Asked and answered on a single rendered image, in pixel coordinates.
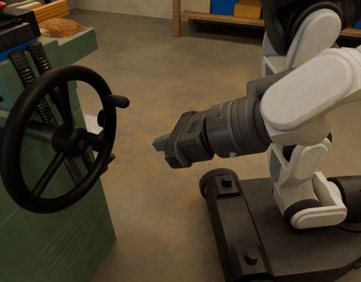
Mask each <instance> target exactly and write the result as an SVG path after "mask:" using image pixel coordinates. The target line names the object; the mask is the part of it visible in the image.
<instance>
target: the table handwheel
mask: <svg viewBox="0 0 361 282"><path fill-rule="evenodd" d="M69 81H83V82H86V83H88V84H89V85H91V86H92V87H93V88H94V89H95V90H96V92H97V93H98V95H99V97H100V99H101V102H102V106H103V110H104V133H103V139H92V138H89V134H88V132H87V130H86V129H84V128H80V127H78V126H74V124H73V117H72V111H71V107H70V99H69V90H68V82H69ZM55 87H58V90H59V97H60V103H61V110H62V116H63V124H61V125H60V126H58V127H56V126H53V125H49V124H45V123H42V122H39V121H36V120H31V121H29V120H30V118H31V116H32V114H33V113H34V111H35V109H36V108H37V106H38V105H39V103H40V102H41V101H42V99H43V98H44V97H45V96H46V95H47V94H48V93H49V92H50V91H52V90H53V89H54V88H55ZM104 94H108V95H112V92H111V90H110V88H109V86H108V84H107V83H106V81H105V80H104V79H103V78H102V77H101V76H100V75H99V74H98V73H97V72H95V71H94V70H92V69H90V68H88V67H85V66H82V65H75V64H70V65H62V66H59V67H56V68H53V69H51V70H49V71H47V72H45V73H43V74H42V75H40V76H39V77H37V78H36V79H35V80H34V81H33V82H31V83H30V84H29V85H28V86H27V87H26V89H25V90H24V91H23V92H22V93H21V94H20V96H19V98H18V99H17V100H16V102H15V104H14V105H13V107H12V109H11V110H10V112H9V115H8V117H7V120H6V122H5V125H4V128H3V127H1V128H3V132H2V136H1V141H0V173H1V178H2V181H3V184H4V186H5V189H6V191H7V192H8V194H9V196H10V197H11V198H12V199H13V201H14V202H15V203H16V204H17V205H19V206H20V207H22V208H23V209H25V210H27V211H30V212H33V213H37V214H51V213H56V212H59V211H62V210H64V209H66V208H68V207H70V206H72V205H73V204H75V203H76V202H78V201H79V200H80V199H81V198H82V197H83V196H84V195H86V194H87V192H88V191H89V190H90V189H91V188H92V187H93V186H94V184H95V183H96V182H97V180H98V179H99V177H100V175H101V174H102V172H103V170H104V168H105V166H106V164H107V162H108V160H109V157H110V155H111V152H112V148H113V144H114V141H115V135H116V125H117V114H116V107H115V106H113V105H110V104H108V103H106V102H103V100H102V97H103V95H104ZM24 135H25V136H27V137H31V138H34V139H37V140H40V141H43V142H46V143H49V144H51V145H52V148H53V150H54V151H56V152H57V154H56V155H55V157H54V158H53V160H52V161H51V163H50V164H49V166H48V168H47V169H46V171H45V172H44V174H43V175H42V176H41V178H40V179H39V181H38V182H37V184H36V185H35V187H34V188H33V189H32V191H30V190H29V188H28V187H27V185H26V183H25V181H24V179H23V176H22V172H21V159H20V158H21V146H22V140H23V136H24ZM88 146H101V147H100V150H99V152H98V155H97V158H96V160H95V162H94V164H93V166H92V167H91V169H90V170H89V172H88V173H87V174H86V176H85V177H84V179H83V180H82V181H81V182H80V183H79V184H78V185H77V186H76V187H75V188H73V189H72V190H70V191H69V192H68V193H66V194H64V195H62V196H60V197H57V198H53V199H44V198H40V195H41V194H42V192H43V191H44V189H45V188H46V186H47V184H48V183H49V181H50V180H51V178H52V177H53V175H54V173H55V172H56V170H57V169H58V168H59V166H60V165H61V164H62V162H63V160H64V159H65V158H66V156H69V157H72V158H78V157H80V156H81V155H83V154H84V153H85V152H86V150H87V149H88Z"/></svg>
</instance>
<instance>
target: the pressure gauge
mask: <svg viewBox="0 0 361 282"><path fill-rule="evenodd" d="M97 123H98V125H99V126H100V127H103V129H104V128H105V116H104V110H103V108H102V109H101V110H100V111H99V113H98V116H97Z"/></svg>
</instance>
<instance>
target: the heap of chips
mask: <svg viewBox="0 0 361 282"><path fill-rule="evenodd" d="M38 26H39V28H44V29H46V30H48V31H49V33H50V35H51V36H58V37H64V38H69V37H71V36H73V35H75V34H77V33H79V32H81V31H83V30H85V29H87V28H86V27H81V25H80V24H79V23H77V22H74V21H71V20H67V19H62V18H51V19H49V20H46V21H44V22H42V23H40V24H38Z"/></svg>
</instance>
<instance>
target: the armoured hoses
mask: <svg viewBox="0 0 361 282"><path fill-rule="evenodd" d="M27 49H28V51H30V52H31V54H32V57H33V58H34V61H36V64H37V67H38V68H39V70H40V73H41V74H43V73H45V72H47V71H49V70H51V69H52V67H51V65H50V64H49V63H50V62H49V61H48V58H47V55H46V52H45V49H44V47H43V45H42V43H41V42H40V41H33V42H30V43H28V44H27ZM8 55H9V57H10V59H11V60H12V62H13V63H14V65H15V67H16V69H17V70H18V73H19V74H20V77H21V79H22V80H23V81H22V82H23V83H24V86H26V87H27V86H28V85H29V84H30V83H31V82H33V81H34V80H35V79H36V77H35V74H34V73H33V70H32V68H31V67H30V64H29V63H30V62H29V60H28V58H27V56H26V54H25V52H24V50H23V49H16V50H12V51H11V52H9V53H8ZM50 95H51V96H52V99H53V101H54V103H55V105H56V108H57V109H58V111H59V113H60V116H61V118H63V116H62V110H61V103H60V97H59V90H58V87H55V88H54V89H53V90H52V91H50ZM36 109H37V111H38V113H39V115H40V117H41V119H42V121H43V123H45V124H49V125H53V126H56V127H58V126H59V125H58V123H57V121H56V119H55V117H54V114H53V112H52V111H51V108H50V106H49V104H48V102H47V100H46V98H45V97H44V98H43V99H42V101H41V102H40V103H39V105H38V106H37V108H36ZM72 117H73V124H74V126H78V125H77V123H76V121H75V118H74V116H73V114H72ZM81 159H82V161H83V163H84V165H85V167H86V169H87V171H88V172H89V170H90V169H91V167H92V166H93V164H94V161H93V158H92V156H91V154H90V152H89V150H88V149H87V150H86V152H85V153H84V154H83V155H81ZM114 159H115V155H114V154H113V153H111V155H110V157H109V160H108V162H107V164H106V166H105V168H104V170H103V172H102V174H103V173H105V172H106V171H107V170H108V164H110V163H111V162H112V161H113V160H114ZM63 162H64V164H65V166H66V168H67V170H68V172H69V174H70V175H71V178H72V179H73V181H74V183H75V185H78V184H79V183H80V182H81V181H82V180H83V179H84V177H83V176H82V174H81V172H80V170H79V167H78V165H77V163H76V161H75V159H74V158H72V157H69V156H66V158H65V159H64V160H63Z"/></svg>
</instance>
